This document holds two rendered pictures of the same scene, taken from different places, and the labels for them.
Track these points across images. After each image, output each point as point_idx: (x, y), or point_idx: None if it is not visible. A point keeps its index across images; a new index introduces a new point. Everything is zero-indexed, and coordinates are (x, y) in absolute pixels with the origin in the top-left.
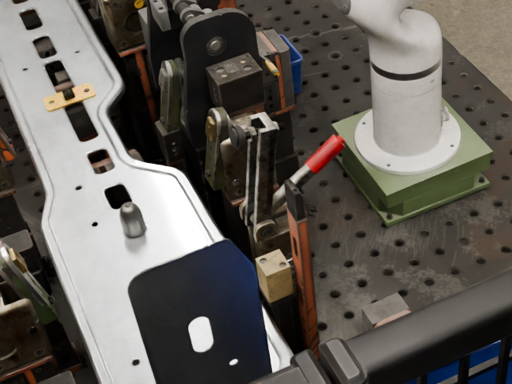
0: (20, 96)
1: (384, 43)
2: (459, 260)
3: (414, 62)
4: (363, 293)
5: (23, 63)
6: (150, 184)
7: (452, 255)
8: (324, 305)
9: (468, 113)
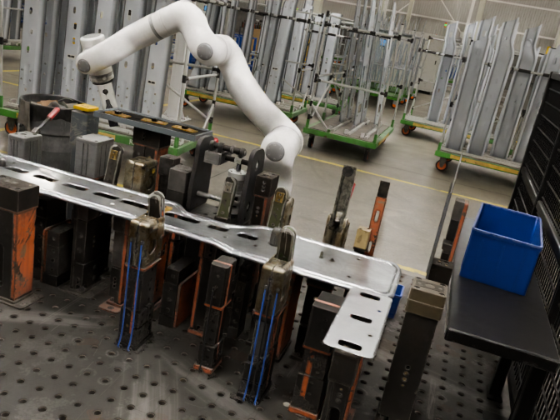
0: (129, 212)
1: (283, 177)
2: None
3: (289, 188)
4: (300, 300)
5: (106, 202)
6: (255, 231)
7: None
8: None
9: None
